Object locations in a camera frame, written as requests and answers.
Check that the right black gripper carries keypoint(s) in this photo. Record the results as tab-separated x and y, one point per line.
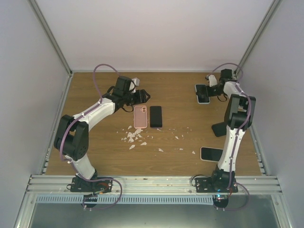
209	94

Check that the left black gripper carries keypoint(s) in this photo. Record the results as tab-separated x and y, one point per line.
141	98

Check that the pink phone case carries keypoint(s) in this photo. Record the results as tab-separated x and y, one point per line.
140	117

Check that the purple black phone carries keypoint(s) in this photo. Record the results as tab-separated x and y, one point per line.
156	117

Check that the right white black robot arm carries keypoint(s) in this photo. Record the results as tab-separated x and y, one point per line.
237	119

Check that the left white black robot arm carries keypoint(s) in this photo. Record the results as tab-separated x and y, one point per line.
72	137

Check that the phone in black case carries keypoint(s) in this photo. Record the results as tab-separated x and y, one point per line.
220	129

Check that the phone in white case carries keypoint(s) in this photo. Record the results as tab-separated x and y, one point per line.
210	154

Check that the white debris flakes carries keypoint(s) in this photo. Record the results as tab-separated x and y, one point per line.
177	136

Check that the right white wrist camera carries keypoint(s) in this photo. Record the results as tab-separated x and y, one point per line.
212	80

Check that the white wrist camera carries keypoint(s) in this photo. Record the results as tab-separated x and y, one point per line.
136	81
212	80

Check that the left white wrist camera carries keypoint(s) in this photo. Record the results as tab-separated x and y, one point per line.
136	81

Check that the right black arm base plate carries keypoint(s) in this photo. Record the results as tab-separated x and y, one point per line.
206	184

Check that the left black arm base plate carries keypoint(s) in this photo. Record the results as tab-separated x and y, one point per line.
80	185

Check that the right aluminium corner post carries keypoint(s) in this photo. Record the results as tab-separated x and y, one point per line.
260	30

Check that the aluminium corner post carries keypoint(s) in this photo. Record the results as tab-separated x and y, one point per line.
260	30
41	18

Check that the grey slotted cable duct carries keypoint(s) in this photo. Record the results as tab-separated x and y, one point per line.
127	199

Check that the aluminium front rail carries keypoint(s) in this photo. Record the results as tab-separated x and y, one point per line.
152	185

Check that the left aluminium corner post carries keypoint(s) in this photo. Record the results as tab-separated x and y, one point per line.
41	18

